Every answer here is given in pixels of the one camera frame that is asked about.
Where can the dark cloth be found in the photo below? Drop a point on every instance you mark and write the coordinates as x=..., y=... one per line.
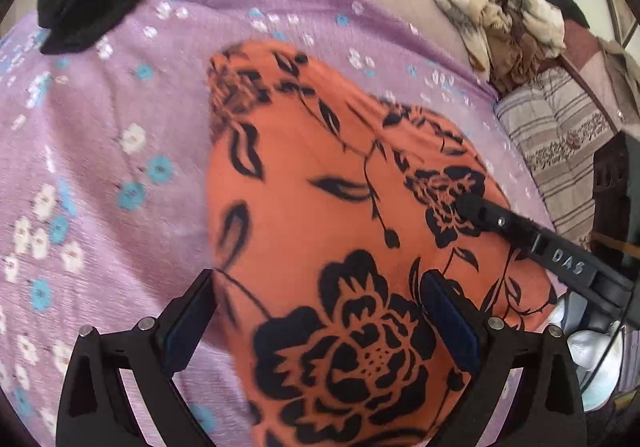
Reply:
x=562, y=4

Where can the crumpled beige patterned cloth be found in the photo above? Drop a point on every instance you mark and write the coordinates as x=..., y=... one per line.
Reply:
x=500, y=17

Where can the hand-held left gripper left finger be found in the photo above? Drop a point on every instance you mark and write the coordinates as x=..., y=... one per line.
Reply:
x=187, y=327

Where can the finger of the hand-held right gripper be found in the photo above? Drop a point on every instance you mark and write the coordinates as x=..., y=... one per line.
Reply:
x=495, y=219

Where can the person's right hand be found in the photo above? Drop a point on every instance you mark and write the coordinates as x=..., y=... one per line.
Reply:
x=595, y=357

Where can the striped beige pillow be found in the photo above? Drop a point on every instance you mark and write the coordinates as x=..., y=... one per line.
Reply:
x=550, y=142

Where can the olive cloth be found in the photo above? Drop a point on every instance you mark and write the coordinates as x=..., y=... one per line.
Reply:
x=620, y=77

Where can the dark wooden furniture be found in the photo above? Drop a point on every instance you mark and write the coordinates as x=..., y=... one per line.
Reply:
x=615, y=187

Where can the purple floral bedsheet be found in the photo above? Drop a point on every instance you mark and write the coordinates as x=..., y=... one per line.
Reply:
x=100, y=102

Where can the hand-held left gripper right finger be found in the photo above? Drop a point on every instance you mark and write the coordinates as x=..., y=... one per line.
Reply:
x=450, y=322

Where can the orange black floral garment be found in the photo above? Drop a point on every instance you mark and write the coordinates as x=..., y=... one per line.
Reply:
x=310, y=167

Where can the maroon quilt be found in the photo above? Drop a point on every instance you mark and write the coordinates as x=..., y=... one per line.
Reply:
x=585, y=52

